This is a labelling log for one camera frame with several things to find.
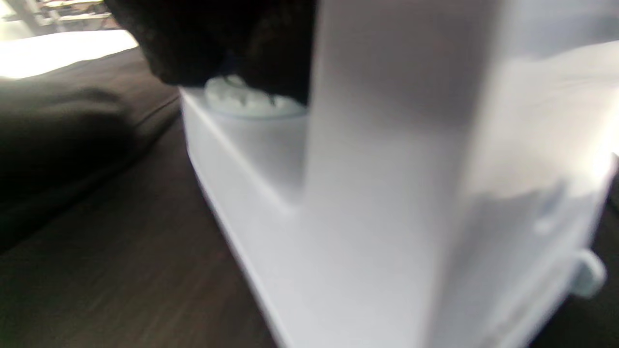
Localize person's right hand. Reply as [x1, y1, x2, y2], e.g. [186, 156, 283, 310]
[104, 0, 318, 105]

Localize black trousers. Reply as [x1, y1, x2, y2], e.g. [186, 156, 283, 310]
[0, 46, 619, 348]

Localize light blue electric iron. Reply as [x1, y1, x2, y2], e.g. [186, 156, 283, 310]
[179, 0, 619, 348]

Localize white table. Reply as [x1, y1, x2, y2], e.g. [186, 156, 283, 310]
[0, 29, 139, 80]

